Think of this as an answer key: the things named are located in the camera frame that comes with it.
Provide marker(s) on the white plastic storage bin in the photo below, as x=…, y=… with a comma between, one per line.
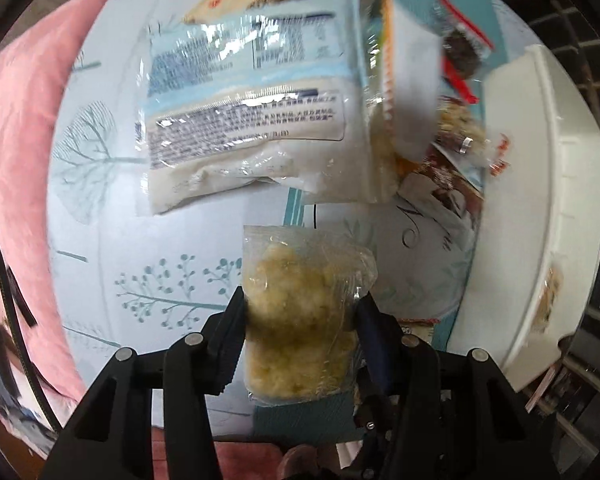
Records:
x=538, y=245

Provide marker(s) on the red-striped clear dark snack bag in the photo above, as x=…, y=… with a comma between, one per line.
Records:
x=465, y=48

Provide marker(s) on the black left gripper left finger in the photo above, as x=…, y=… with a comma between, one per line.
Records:
x=227, y=337

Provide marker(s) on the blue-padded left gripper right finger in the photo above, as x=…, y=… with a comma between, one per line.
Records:
x=380, y=338

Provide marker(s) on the brown white chocolate snack packet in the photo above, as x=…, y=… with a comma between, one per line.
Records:
x=436, y=190

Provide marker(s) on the large clear yellow-cake snack bag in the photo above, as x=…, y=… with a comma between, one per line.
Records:
x=280, y=93

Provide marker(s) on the pink bed cover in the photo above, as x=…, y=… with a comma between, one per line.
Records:
x=34, y=71

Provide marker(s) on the clear nut mix snack bag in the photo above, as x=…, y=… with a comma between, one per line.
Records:
x=461, y=133

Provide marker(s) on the clear bag pale crumbly snack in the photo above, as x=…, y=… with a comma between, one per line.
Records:
x=301, y=286

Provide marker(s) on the white orange oat bar packet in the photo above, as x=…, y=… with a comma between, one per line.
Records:
x=411, y=66

